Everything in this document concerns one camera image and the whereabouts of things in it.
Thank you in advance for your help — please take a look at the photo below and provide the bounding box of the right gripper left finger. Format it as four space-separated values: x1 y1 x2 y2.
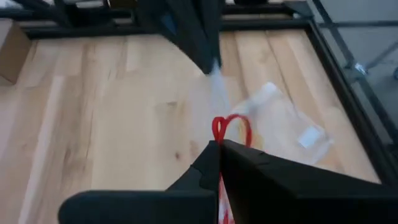
58 140 221 224

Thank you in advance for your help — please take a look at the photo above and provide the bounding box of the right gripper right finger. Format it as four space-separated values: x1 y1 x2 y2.
220 139 398 224

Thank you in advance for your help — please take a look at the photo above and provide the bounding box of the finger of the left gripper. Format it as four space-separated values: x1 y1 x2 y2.
198 18 223 68
155 18 216 75

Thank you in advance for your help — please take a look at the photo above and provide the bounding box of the clear plastic zip bag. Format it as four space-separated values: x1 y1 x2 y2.
208 58 234 118
231 82 334 166

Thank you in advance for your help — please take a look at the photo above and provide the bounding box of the red rubber band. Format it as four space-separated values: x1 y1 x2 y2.
212 114 252 224

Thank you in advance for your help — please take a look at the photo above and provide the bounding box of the brown cardboard box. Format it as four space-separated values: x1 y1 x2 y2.
0 18 32 85

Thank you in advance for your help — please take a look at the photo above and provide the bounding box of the black aluminium table frame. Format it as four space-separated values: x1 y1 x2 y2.
0 0 398 187

